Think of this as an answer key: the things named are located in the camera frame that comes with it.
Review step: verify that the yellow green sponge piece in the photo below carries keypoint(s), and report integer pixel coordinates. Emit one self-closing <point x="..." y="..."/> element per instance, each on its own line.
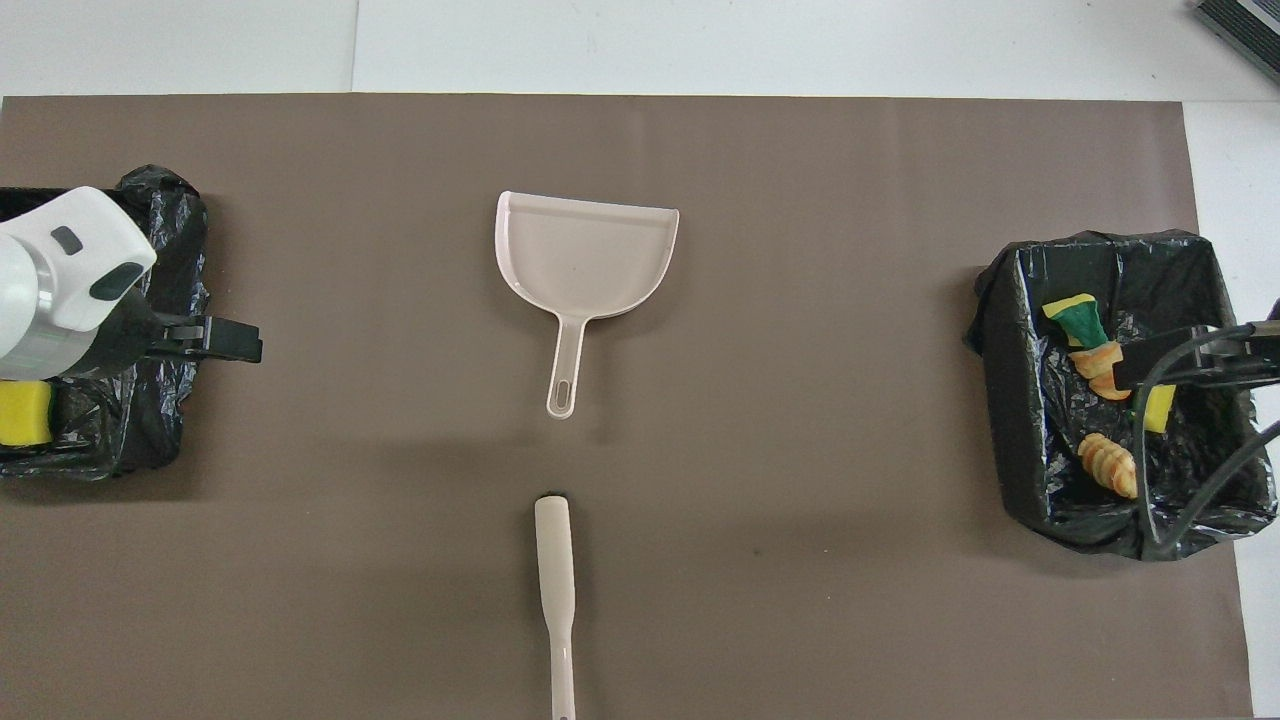
<point x="1078" y="320"/>

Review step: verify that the small yellow sponge piece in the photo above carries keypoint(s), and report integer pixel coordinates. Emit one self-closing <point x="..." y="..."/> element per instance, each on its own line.
<point x="25" y="415"/>

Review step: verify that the bin with black bag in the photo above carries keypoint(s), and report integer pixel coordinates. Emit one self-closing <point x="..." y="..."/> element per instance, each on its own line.
<point x="170" y="230"/>
<point x="1200" y="480"/>

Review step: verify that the pink plastic dustpan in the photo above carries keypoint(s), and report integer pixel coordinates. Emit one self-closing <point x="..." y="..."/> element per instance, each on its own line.
<point x="585" y="260"/>

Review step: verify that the orange striped bread piece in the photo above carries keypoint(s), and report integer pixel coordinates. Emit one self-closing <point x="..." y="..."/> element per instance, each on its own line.
<point x="1095" y="362"/>

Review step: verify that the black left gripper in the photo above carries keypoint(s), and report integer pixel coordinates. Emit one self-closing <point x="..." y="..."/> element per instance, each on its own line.
<point x="125" y="335"/>

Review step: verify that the beige ridged bread piece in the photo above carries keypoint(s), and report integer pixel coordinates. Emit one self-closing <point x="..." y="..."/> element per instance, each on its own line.
<point x="1108" y="465"/>

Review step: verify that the pink brush black bristles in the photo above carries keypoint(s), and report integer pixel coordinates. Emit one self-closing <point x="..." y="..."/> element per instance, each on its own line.
<point x="555" y="570"/>

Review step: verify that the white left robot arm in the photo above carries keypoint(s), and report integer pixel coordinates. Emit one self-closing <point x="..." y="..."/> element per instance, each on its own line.
<point x="50" y="280"/>

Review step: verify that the brown paper table mat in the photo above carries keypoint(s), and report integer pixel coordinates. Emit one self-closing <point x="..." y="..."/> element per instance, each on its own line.
<point x="800" y="500"/>

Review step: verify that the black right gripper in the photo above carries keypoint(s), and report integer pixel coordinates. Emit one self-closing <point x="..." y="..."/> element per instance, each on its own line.
<point x="1262" y="350"/>

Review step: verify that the dark ribbed device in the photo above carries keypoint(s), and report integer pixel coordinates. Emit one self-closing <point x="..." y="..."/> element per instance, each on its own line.
<point x="1245" y="28"/>

